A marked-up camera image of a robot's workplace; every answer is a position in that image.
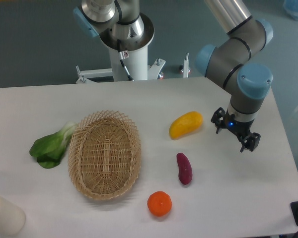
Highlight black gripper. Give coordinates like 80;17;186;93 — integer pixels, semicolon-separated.
211;107;261;152

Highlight yellow mango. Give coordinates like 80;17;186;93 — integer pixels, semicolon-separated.
169;111;204;140

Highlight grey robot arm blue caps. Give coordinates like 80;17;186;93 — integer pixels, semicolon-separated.
73;0;273;151

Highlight purple sweet potato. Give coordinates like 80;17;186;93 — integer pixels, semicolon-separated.
176;153;193;185

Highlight orange tangerine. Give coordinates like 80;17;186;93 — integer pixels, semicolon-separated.
147;191;172;217

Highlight woven wicker basket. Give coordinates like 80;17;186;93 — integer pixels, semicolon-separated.
68;111;142;200

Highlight green bok choy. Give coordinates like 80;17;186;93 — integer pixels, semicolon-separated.
29;122;78;169

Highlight cream cylindrical bottle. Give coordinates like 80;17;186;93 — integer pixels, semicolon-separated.
0;196;26;236

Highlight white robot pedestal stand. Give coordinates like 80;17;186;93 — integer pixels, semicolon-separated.
75;12;191;84

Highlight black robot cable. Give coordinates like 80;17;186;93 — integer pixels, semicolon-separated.
116;39;134;81

